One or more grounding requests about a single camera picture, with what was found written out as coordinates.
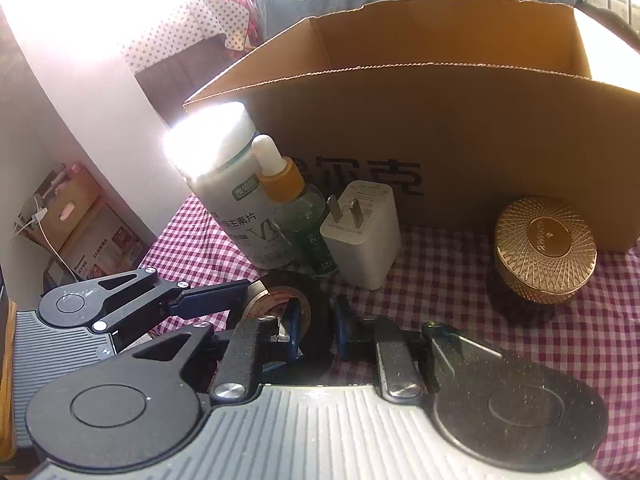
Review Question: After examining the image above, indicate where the pink checked tablecloth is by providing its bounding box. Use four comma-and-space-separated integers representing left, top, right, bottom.
135, 195, 640, 461

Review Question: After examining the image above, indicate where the white star-dotted cloth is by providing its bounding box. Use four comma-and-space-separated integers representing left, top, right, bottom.
120, 0, 251, 72

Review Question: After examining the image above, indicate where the brown cardboard box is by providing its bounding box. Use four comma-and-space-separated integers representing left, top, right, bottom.
184, 0, 640, 256

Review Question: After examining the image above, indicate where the cardboard box with pink handle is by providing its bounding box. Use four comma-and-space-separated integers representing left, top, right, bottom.
14, 162, 106, 256

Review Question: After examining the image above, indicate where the white charger plug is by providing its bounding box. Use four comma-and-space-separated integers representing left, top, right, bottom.
320, 180, 401, 291

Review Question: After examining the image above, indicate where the black tape roll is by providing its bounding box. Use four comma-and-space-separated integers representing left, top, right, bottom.
235, 272, 333, 367

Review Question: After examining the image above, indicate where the gold-lidded dark jar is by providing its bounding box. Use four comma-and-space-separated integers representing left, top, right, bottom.
487, 196, 598, 322

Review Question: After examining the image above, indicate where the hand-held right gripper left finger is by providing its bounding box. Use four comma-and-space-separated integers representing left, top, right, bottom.
115, 310, 302, 402

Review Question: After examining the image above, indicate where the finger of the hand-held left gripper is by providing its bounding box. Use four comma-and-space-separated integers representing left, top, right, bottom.
92, 267, 251, 333

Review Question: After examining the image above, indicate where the white cable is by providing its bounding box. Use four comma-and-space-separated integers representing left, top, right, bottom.
19, 195, 81, 282

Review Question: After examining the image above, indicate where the orange-collared glass dropper bottle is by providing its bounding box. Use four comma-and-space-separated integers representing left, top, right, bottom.
250, 135, 333, 277

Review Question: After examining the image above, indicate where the white supplement bottle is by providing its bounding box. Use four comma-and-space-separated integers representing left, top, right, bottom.
165, 102, 296, 271

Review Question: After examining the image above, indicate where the printed appliance carton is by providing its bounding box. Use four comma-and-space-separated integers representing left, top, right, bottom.
57, 202, 157, 282

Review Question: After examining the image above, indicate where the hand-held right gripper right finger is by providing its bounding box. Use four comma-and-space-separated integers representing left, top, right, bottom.
335, 296, 501, 403

